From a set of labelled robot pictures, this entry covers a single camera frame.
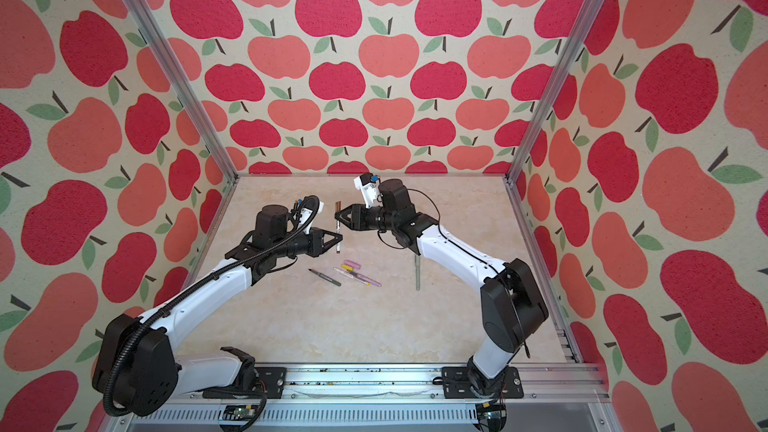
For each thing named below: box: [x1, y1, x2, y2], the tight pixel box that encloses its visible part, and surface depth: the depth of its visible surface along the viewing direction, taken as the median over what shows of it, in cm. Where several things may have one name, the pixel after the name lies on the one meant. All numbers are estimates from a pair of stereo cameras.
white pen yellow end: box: [333, 267, 371, 287], surface depth 95 cm
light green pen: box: [414, 254, 421, 291], surface depth 98 cm
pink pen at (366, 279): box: [349, 271, 382, 287], surface depth 95 cm
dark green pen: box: [308, 268, 341, 287], surface depth 95 cm
